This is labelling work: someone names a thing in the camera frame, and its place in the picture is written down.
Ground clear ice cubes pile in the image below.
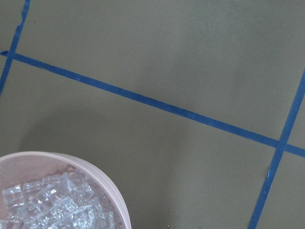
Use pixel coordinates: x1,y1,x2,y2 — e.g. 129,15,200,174
0,172,125,229

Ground pink bowl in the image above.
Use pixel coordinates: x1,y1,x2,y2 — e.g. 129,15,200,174
0,151,132,229

